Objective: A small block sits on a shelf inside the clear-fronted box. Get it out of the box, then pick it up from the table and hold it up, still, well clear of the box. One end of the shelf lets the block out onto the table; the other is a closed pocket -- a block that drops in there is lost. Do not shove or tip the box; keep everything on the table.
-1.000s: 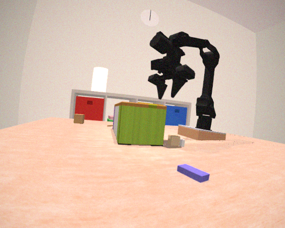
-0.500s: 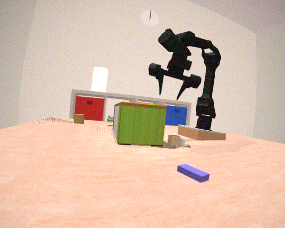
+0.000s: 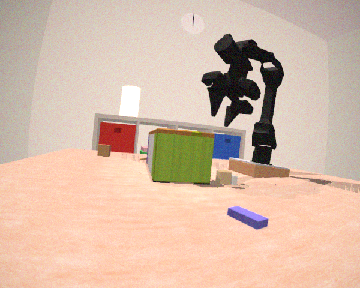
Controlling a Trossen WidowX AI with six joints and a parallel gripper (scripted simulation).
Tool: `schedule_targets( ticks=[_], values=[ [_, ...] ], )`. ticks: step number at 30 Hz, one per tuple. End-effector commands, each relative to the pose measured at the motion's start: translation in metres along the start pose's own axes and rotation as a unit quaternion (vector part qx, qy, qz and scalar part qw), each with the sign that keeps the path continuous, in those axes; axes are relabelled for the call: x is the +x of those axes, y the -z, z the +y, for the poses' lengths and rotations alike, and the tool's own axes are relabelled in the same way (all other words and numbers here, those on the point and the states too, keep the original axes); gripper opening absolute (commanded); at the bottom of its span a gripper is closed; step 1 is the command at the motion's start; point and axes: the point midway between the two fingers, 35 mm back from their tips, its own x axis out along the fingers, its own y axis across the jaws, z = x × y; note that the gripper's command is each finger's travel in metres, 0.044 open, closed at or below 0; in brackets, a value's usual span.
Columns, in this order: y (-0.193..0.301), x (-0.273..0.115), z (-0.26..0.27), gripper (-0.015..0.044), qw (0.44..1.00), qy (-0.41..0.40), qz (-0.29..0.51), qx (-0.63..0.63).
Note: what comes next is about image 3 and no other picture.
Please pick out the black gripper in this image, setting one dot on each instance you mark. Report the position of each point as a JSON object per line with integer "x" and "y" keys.
{"x": 220, "y": 88}

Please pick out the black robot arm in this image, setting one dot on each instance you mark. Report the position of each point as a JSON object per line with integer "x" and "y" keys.
{"x": 236, "y": 54}

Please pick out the purple rectangular block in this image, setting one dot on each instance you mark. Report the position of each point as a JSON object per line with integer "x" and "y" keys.
{"x": 247, "y": 217}

